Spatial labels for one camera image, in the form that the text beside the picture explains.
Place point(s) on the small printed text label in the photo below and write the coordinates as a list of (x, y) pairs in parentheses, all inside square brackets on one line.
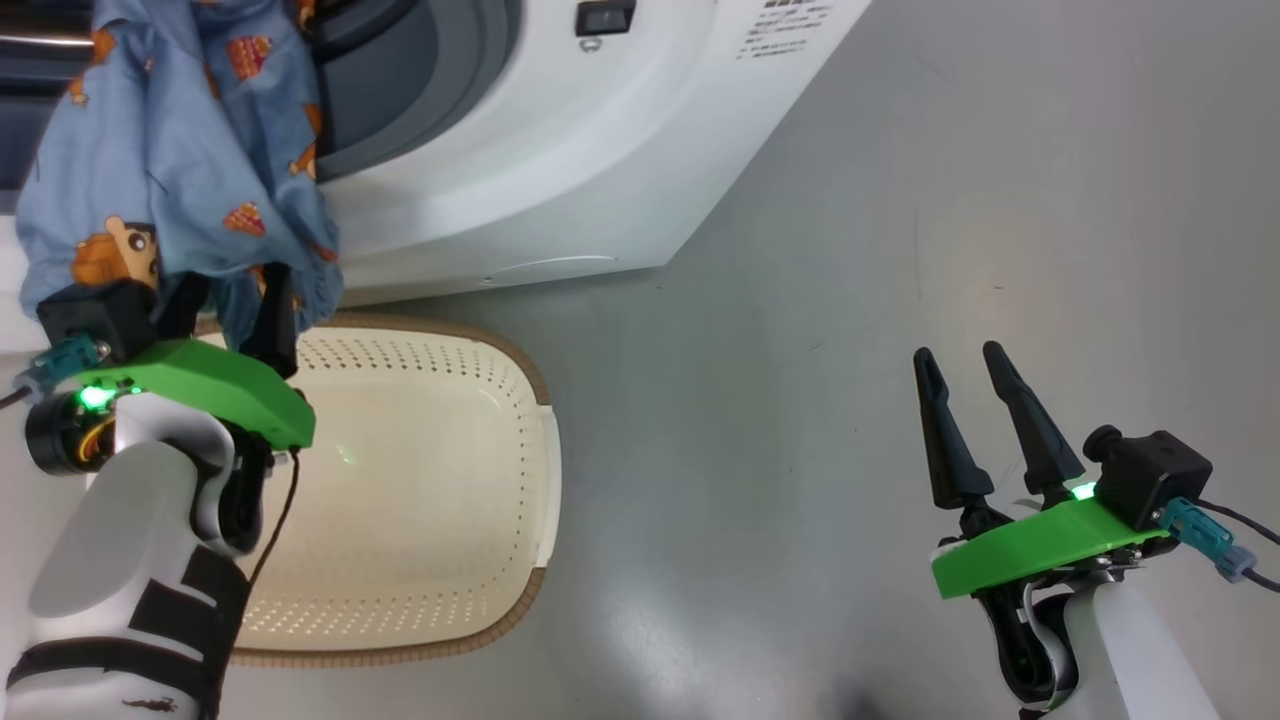
[(785, 30)]

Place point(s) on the blue garment with bear print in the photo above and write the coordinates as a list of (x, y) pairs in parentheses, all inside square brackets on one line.
[(180, 150)]

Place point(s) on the teal camera connector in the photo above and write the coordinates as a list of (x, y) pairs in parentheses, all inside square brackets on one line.
[(1200, 535), (62, 362)]

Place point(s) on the round white filter cover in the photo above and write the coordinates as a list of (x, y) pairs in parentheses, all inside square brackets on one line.
[(550, 270)]

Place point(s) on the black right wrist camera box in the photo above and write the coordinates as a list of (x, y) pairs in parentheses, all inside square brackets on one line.
[(1155, 480)]

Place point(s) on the cream laundry basket brown rim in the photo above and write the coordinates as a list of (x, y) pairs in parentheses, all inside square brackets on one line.
[(420, 500)]

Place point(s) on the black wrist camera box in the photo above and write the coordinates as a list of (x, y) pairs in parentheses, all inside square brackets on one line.
[(95, 318), (1155, 480)]

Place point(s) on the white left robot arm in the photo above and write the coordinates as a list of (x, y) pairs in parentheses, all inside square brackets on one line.
[(110, 560)]

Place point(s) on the grey rubber door gasket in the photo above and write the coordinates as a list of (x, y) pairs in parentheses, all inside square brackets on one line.
[(420, 80)]

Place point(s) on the teal left camera connector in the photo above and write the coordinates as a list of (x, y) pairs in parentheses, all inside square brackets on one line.
[(62, 362)]

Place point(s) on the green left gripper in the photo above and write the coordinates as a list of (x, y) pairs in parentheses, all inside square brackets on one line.
[(220, 385)]

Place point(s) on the white front-loading washing machine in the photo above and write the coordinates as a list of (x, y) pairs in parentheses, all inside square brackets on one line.
[(560, 150)]

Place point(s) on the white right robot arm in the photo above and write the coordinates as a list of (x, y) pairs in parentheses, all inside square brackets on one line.
[(1130, 660)]

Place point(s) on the black door lock socket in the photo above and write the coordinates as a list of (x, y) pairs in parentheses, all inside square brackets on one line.
[(605, 17)]

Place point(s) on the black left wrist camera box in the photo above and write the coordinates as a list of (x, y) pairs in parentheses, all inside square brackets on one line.
[(95, 318)]

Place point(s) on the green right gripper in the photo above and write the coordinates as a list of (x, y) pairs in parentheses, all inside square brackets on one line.
[(1040, 550)]

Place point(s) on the teal right camera connector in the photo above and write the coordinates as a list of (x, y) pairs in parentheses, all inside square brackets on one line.
[(1200, 535)]

